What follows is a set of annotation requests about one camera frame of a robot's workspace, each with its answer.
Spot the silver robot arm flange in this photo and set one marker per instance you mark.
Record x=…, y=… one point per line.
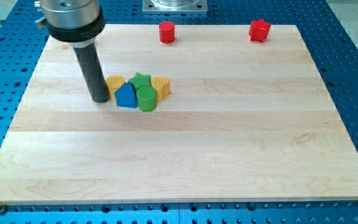
x=76, y=22

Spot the blue cube block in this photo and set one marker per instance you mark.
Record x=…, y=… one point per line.
x=126, y=96

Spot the yellow hexagon block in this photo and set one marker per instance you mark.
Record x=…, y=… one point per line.
x=114, y=82

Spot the yellow heart block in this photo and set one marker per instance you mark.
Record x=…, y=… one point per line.
x=162, y=87

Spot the green cylinder block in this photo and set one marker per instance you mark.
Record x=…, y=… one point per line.
x=146, y=98

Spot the green star block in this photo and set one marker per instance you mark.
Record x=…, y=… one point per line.
x=140, y=80

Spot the light wooden board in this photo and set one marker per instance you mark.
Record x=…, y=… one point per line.
x=244, y=121

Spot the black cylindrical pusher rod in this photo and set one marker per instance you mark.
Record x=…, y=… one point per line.
x=92, y=72

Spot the red cylinder block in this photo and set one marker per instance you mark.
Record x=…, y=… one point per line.
x=167, y=32

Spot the red star block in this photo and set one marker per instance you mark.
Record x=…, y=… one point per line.
x=259, y=30

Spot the blue perforated table plate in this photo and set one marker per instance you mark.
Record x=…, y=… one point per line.
x=332, y=48

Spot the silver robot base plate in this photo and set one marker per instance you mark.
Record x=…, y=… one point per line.
x=175, y=5

